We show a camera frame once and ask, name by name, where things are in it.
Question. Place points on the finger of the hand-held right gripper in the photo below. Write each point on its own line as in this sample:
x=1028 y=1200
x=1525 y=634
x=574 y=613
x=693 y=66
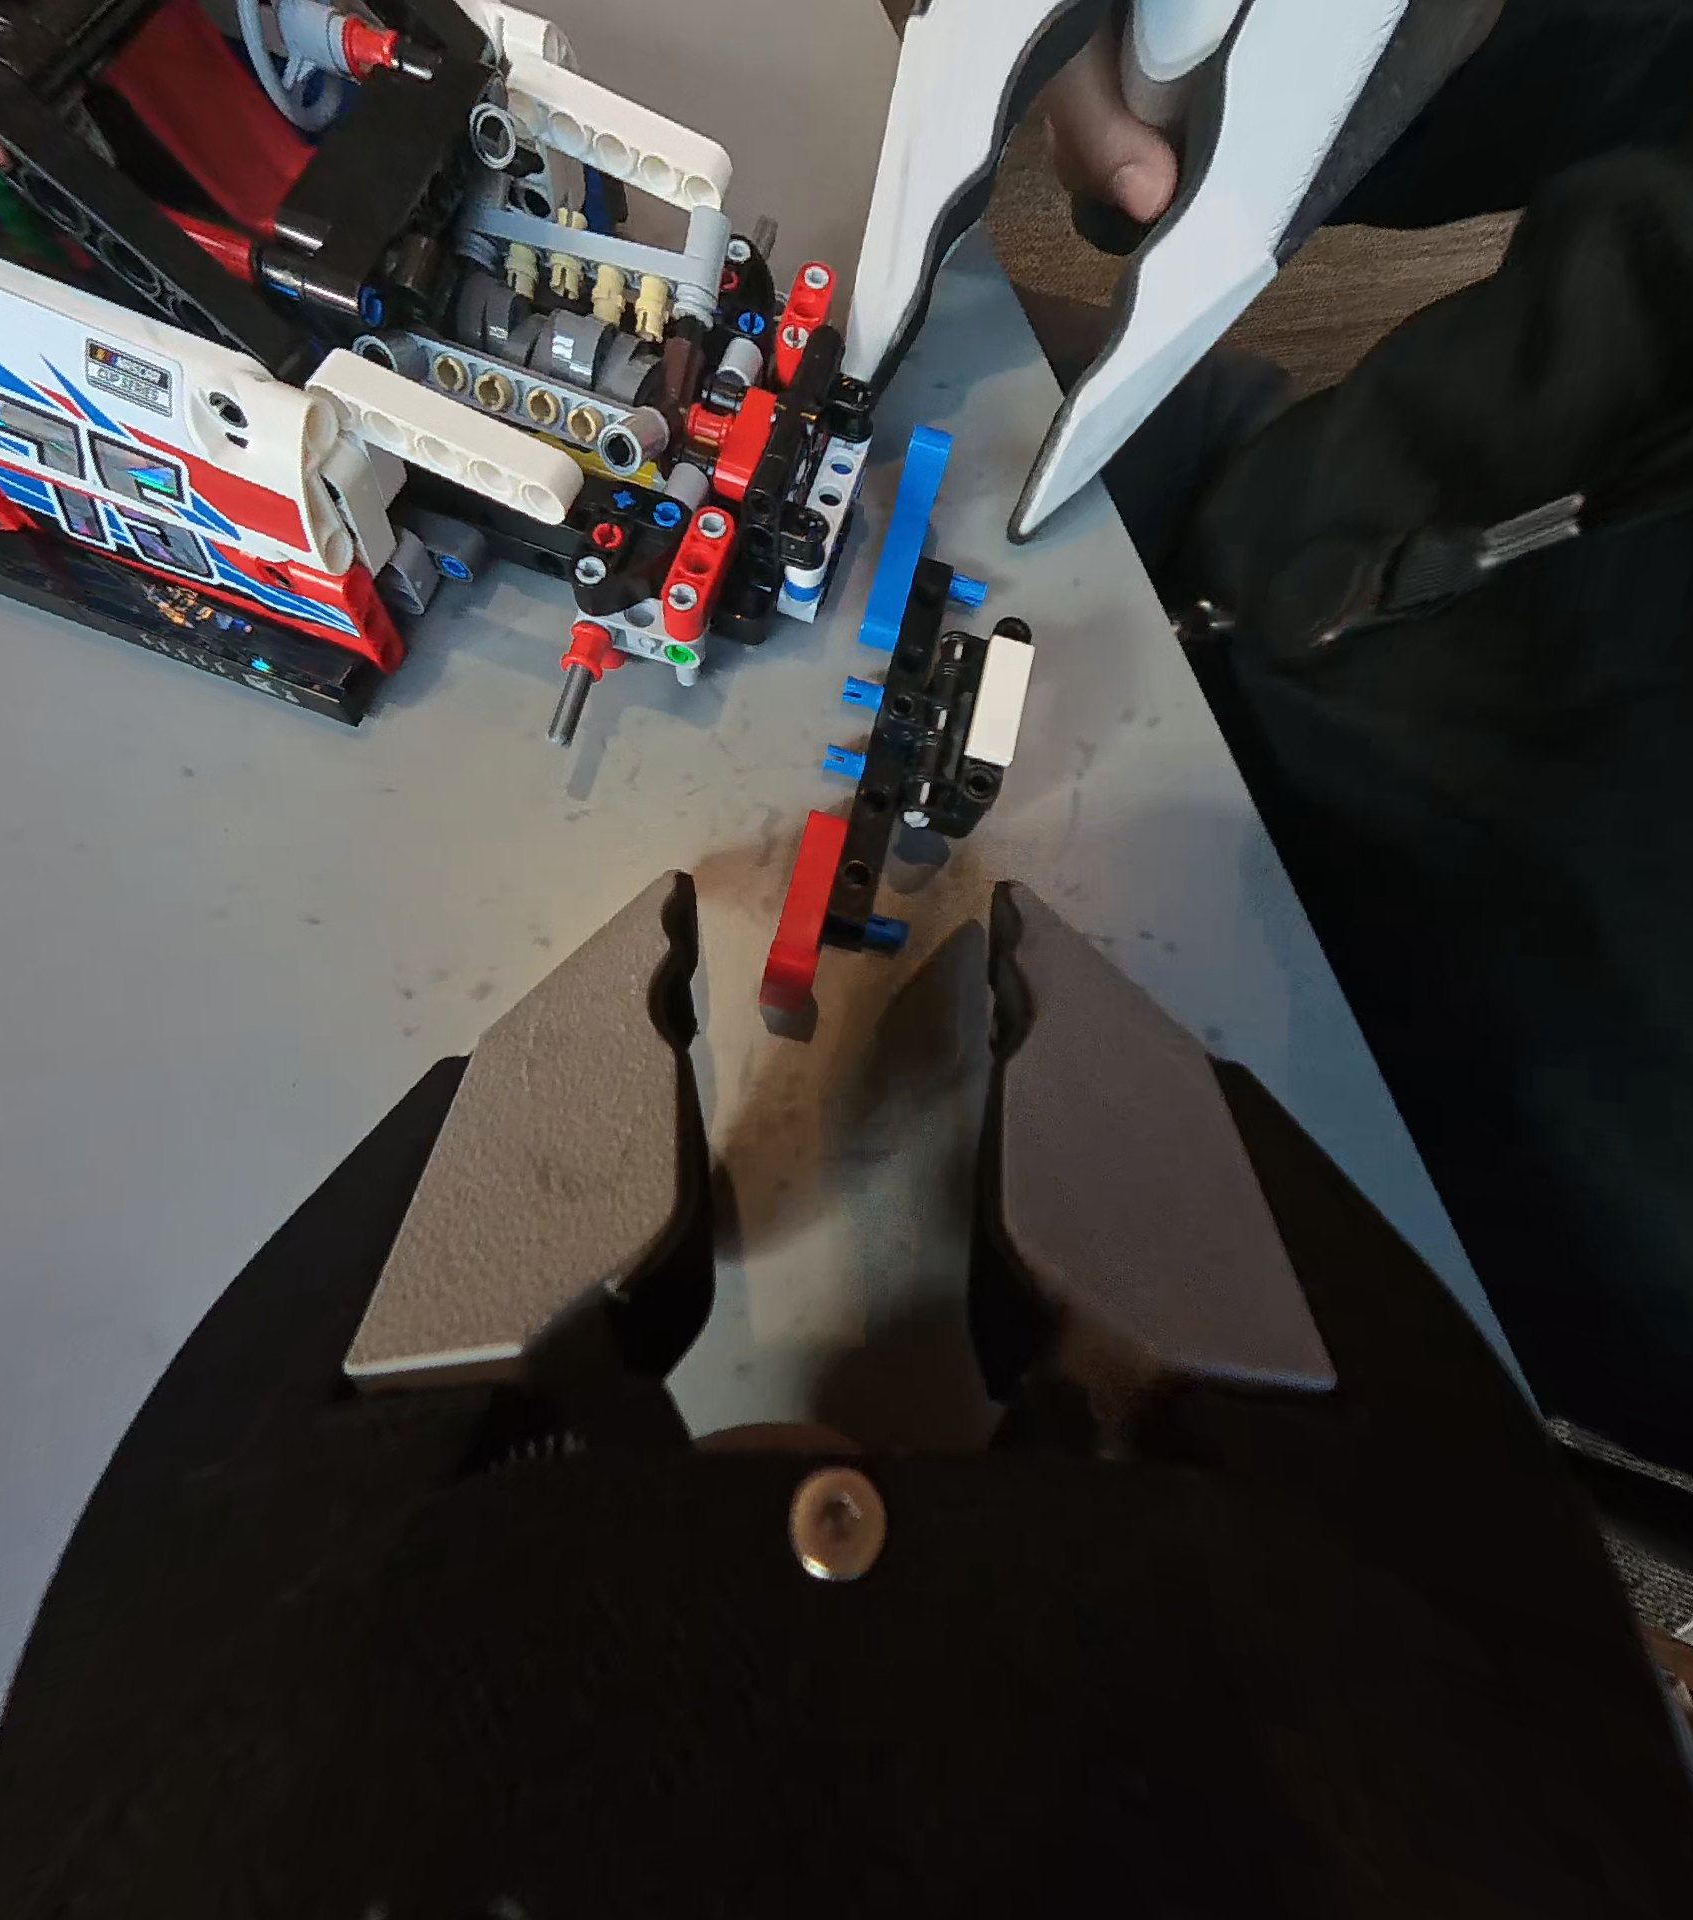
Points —
x=1236 y=194
x=937 y=137

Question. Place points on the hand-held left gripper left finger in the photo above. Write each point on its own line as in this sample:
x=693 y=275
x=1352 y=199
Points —
x=546 y=1185

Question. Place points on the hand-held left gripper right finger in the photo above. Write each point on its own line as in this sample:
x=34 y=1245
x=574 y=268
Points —
x=1146 y=1200

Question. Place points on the small black red blue assembly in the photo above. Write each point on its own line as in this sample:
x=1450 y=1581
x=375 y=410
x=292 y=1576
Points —
x=869 y=812

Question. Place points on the partly built toy car model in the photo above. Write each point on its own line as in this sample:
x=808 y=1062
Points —
x=490 y=389

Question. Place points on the person's right forearm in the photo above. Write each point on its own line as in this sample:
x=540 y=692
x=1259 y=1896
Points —
x=1613 y=227

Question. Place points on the person's right hand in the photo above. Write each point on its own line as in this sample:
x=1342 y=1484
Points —
x=1118 y=150

